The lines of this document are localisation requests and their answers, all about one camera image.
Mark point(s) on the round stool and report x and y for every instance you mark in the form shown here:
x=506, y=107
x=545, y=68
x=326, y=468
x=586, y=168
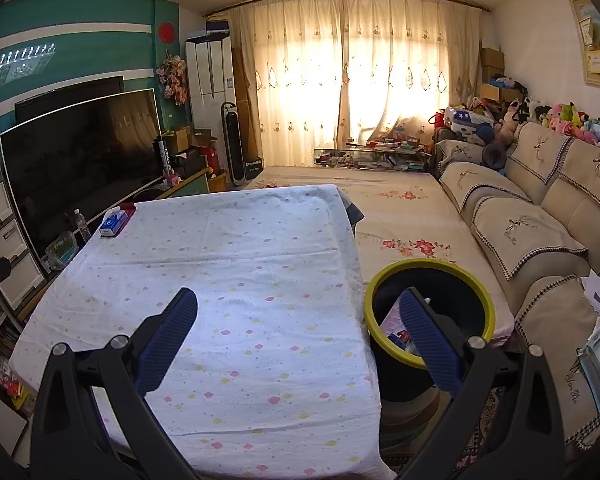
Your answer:
x=405, y=425

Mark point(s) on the red round wall decoration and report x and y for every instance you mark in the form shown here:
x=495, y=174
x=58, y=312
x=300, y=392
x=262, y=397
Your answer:
x=167, y=32

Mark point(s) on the blue wrapper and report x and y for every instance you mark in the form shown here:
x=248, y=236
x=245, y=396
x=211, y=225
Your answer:
x=397, y=339

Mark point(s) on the pink drink carton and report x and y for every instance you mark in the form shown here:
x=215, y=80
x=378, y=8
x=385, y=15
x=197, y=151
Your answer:
x=392, y=320

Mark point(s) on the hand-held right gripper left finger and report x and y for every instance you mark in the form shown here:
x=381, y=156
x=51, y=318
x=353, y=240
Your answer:
x=165, y=345

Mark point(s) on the dark box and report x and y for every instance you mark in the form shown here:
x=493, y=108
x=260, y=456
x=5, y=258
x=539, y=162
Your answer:
x=217, y=27

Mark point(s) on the glass coffee table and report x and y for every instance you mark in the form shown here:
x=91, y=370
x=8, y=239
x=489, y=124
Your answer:
x=375, y=157

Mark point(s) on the dark blue cloth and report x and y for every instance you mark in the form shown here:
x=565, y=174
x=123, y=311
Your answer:
x=354, y=210

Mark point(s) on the white dotted tablecloth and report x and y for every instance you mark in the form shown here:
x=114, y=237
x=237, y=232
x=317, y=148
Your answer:
x=230, y=270

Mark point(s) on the red canister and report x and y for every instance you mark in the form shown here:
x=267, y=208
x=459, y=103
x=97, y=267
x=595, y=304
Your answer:
x=211, y=157

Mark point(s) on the grey round cushion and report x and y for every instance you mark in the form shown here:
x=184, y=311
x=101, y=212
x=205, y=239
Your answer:
x=495, y=155

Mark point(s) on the white standing air conditioner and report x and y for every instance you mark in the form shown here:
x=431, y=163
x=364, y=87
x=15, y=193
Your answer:
x=210, y=75

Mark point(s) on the blue tissue pack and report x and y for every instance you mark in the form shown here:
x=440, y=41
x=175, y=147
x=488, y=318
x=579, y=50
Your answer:
x=112, y=222

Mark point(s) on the black bin with yellow rim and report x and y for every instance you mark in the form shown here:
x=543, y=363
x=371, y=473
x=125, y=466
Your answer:
x=395, y=380

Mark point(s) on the large curved television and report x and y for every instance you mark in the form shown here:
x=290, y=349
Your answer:
x=80, y=170

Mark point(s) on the pile of plush toys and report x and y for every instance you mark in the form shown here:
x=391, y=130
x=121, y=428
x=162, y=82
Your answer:
x=565, y=115

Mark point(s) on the stacked cardboard boxes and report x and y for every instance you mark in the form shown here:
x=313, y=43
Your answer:
x=491, y=60

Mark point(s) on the black carton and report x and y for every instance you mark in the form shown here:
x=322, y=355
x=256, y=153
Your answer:
x=252, y=170

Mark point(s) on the colourful paper packets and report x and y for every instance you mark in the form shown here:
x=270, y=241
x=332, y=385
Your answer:
x=15, y=390

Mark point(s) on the floral bed sheet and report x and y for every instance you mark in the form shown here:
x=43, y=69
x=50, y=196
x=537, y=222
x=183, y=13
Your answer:
x=395, y=210

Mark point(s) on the beige sofa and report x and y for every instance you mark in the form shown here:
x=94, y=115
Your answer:
x=520, y=230

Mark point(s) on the black cylinder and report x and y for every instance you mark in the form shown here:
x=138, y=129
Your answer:
x=164, y=155

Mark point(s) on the clear plastic container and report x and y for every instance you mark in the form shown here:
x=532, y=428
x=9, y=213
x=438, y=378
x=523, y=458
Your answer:
x=60, y=252

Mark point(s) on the black flat television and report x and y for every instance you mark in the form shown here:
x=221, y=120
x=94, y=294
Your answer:
x=70, y=92

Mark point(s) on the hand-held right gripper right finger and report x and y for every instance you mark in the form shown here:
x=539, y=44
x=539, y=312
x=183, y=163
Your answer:
x=430, y=340

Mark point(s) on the cream patterned curtains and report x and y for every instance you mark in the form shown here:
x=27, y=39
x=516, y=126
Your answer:
x=305, y=85

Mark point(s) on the hanging flower decoration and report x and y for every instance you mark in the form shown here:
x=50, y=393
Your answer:
x=172, y=80

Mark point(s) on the star patterned bag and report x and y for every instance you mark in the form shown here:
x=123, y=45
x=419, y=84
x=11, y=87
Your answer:
x=462, y=117

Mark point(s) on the black tower fan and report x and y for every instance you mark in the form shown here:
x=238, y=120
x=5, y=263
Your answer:
x=232, y=145

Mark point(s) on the open cardboard boxes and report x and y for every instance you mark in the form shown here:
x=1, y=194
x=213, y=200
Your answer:
x=180, y=137

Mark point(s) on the white plastic drawer unit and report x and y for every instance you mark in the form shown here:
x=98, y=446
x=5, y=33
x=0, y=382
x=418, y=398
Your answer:
x=0, y=210

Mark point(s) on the clear water bottle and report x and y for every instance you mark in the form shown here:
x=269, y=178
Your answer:
x=82, y=230

